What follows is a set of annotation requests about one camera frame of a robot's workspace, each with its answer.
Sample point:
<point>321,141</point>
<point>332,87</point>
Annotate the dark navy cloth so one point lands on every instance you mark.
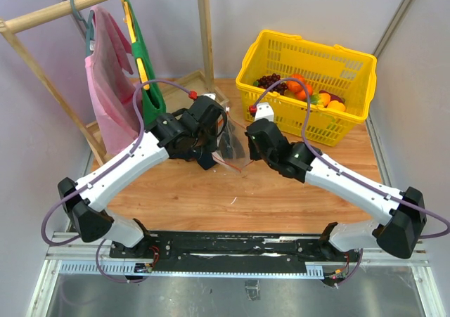
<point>208,158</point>

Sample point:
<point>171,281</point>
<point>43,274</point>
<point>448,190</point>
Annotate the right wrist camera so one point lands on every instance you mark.
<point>262,111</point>

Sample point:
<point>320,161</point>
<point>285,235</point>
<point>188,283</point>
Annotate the purple eggplant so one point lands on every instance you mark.
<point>333,97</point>

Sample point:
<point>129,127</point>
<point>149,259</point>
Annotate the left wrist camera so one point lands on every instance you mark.
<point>193,95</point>

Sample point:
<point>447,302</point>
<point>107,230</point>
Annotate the teal clothes hanger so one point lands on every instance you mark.
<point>82,25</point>

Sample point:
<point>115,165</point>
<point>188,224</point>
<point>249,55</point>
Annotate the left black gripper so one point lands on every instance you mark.
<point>214,141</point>

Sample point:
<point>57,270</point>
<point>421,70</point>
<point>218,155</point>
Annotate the purple grape bunch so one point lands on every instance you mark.
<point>266,81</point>

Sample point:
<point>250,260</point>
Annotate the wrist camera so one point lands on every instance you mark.
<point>193,95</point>
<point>262,111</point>

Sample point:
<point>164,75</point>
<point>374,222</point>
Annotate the pink shirt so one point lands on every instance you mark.
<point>110,88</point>

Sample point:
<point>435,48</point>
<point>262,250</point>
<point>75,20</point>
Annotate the yellow plastic basket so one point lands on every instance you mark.
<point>344,72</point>

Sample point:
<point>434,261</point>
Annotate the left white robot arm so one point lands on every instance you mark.
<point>187,134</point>

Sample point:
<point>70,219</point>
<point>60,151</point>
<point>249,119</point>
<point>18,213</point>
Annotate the green shirt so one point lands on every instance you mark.
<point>152,100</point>

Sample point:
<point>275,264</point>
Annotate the clear zip top bag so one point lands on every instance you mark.
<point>232,144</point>

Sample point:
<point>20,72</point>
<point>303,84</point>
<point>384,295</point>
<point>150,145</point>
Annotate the wooden clothes rack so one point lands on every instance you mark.
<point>201,81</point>

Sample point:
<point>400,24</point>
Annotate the orange tangerines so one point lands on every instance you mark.
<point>300,88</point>

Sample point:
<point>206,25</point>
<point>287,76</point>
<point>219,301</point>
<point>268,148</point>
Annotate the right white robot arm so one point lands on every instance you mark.
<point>397,215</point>

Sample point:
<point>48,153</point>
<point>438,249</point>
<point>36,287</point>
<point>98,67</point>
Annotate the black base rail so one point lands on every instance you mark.
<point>232,253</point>

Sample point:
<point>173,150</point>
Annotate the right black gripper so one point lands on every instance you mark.
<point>254,155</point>

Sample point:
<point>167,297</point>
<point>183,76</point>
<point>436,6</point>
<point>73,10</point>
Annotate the mango fruit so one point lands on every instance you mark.
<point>320,99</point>

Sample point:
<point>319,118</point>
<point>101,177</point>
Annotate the yellow clothes hanger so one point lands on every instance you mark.
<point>130,26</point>

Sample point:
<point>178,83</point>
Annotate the yellow bell pepper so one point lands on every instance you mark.
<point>336,105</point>

